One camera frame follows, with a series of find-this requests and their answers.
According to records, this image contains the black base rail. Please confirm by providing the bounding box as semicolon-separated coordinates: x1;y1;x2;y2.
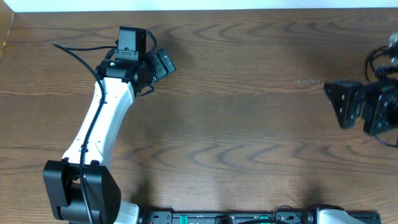
137;205;382;224

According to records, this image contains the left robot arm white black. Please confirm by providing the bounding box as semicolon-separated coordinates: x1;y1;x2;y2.
43;27;176;223

